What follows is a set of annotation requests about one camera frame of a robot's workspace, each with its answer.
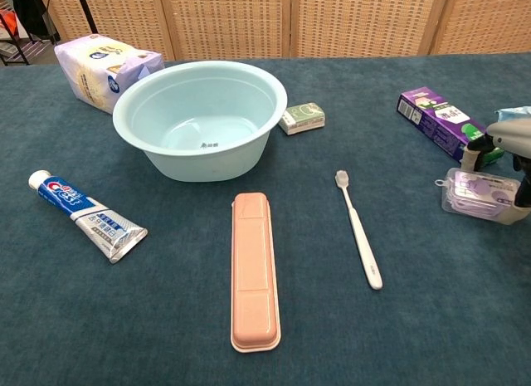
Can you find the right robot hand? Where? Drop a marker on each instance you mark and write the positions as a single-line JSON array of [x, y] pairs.
[[512, 135]]

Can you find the small purple soap pack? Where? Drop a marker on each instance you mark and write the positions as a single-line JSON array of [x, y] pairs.
[[477, 191]]

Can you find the purple toothpaste box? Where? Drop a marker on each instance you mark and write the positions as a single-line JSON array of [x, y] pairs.
[[435, 120]]

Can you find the blue Crest toothpaste tube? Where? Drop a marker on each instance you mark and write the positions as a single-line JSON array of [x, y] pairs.
[[83, 207]]

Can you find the green soap box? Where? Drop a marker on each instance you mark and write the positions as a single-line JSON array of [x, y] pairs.
[[303, 116]]

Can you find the light blue plastic basin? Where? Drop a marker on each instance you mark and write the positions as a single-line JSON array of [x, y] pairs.
[[199, 112]]

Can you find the light blue wet wipes pack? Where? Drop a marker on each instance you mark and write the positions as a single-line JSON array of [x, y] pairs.
[[516, 112]]

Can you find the white toothbrush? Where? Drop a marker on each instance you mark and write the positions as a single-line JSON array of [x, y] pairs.
[[360, 236]]

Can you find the teal table mat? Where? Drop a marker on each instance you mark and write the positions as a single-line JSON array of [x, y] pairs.
[[415, 299]]

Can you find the pink toothbrush case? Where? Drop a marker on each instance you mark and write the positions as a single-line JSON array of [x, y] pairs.
[[253, 270]]

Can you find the wicker folding screen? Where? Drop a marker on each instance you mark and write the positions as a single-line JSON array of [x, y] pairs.
[[228, 21]]

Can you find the purple facial tissue pack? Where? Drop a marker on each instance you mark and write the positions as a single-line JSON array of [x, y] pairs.
[[91, 66]]

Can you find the black tripod stand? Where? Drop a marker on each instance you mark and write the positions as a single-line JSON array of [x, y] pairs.
[[86, 10]]

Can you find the black hanging jacket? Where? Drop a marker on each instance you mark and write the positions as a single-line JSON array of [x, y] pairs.
[[29, 8]]

